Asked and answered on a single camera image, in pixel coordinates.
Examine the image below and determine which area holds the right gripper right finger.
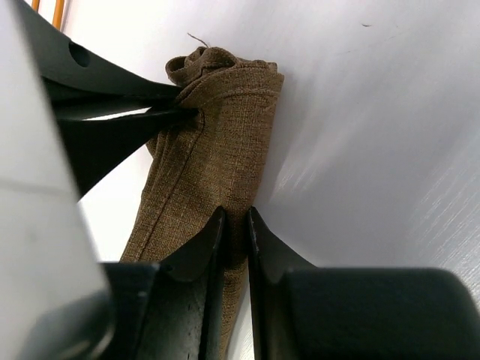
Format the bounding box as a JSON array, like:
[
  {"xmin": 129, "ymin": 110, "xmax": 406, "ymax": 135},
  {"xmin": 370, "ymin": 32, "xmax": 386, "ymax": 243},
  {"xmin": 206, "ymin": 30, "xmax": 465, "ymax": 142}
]
[{"xmin": 246, "ymin": 208, "xmax": 479, "ymax": 359}]

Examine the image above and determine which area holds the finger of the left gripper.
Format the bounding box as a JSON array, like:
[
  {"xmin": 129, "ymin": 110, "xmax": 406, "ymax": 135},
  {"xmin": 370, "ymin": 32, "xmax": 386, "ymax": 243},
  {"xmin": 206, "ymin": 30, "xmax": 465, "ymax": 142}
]
[
  {"xmin": 14, "ymin": 1, "xmax": 180, "ymax": 101},
  {"xmin": 56, "ymin": 108, "xmax": 197, "ymax": 197}
]

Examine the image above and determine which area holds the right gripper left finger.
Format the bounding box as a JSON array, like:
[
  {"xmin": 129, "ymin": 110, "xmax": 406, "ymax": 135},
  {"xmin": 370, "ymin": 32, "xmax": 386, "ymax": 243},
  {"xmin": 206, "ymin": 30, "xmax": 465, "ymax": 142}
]
[{"xmin": 101, "ymin": 207, "xmax": 227, "ymax": 360}]

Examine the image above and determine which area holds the orange plastic fork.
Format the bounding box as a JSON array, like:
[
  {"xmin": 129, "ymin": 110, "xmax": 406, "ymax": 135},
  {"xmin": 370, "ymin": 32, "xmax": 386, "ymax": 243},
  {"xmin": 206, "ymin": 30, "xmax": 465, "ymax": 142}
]
[{"xmin": 52, "ymin": 0, "xmax": 65, "ymax": 30}]

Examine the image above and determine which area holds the orange plastic knife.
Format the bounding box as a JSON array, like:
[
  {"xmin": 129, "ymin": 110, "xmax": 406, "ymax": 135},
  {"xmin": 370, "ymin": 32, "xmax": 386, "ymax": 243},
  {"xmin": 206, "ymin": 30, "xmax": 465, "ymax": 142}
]
[{"xmin": 31, "ymin": 0, "xmax": 40, "ymax": 11}]

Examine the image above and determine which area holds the brown cloth napkin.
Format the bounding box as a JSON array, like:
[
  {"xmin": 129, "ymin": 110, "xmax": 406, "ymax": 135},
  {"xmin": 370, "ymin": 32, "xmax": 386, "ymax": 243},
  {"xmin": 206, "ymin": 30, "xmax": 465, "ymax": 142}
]
[{"xmin": 121, "ymin": 46, "xmax": 284, "ymax": 354}]

